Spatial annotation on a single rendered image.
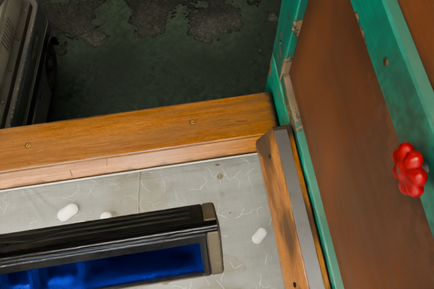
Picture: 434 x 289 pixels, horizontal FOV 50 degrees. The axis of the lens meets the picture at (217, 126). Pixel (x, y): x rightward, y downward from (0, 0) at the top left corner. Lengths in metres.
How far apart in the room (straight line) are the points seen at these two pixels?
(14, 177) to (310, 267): 0.56
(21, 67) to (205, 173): 0.86
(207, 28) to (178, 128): 1.11
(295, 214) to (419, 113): 0.40
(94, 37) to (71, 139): 1.11
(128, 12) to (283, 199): 1.43
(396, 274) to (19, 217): 0.66
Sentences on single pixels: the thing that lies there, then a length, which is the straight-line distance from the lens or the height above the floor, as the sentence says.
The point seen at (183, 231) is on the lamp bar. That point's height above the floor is 1.11.
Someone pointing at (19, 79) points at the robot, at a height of 0.34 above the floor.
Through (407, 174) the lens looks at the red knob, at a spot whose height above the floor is 1.25.
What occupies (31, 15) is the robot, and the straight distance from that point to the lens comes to 1.70.
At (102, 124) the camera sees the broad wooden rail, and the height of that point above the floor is 0.76.
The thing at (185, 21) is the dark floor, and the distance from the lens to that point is 2.00.
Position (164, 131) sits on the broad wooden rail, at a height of 0.76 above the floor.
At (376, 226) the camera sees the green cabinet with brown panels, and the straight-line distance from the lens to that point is 0.56.
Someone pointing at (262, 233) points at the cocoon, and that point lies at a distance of 0.85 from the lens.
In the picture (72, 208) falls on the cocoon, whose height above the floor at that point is 0.76.
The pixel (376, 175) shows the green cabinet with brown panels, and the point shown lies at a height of 1.11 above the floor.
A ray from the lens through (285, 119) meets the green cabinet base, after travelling 0.86.
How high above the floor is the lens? 1.59
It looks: 65 degrees down
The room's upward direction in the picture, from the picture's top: straight up
